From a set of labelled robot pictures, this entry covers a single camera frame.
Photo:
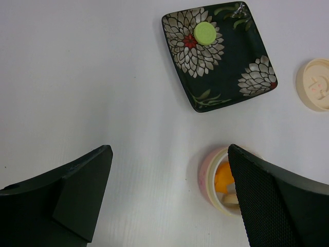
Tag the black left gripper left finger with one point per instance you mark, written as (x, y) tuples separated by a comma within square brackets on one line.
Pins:
[(59, 207)]

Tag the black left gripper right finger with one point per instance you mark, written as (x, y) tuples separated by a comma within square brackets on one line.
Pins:
[(278, 207)]

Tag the small white oval snack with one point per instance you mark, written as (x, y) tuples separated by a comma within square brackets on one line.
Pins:
[(230, 200)]

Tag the orange fish shaped snack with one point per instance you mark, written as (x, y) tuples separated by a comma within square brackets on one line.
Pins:
[(223, 178)]

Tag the green round cookie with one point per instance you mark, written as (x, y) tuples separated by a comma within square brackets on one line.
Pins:
[(204, 33)]

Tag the cream round box lid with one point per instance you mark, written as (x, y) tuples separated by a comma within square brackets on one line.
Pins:
[(312, 84)]

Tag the black floral square plate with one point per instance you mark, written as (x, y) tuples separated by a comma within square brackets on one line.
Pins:
[(234, 68)]

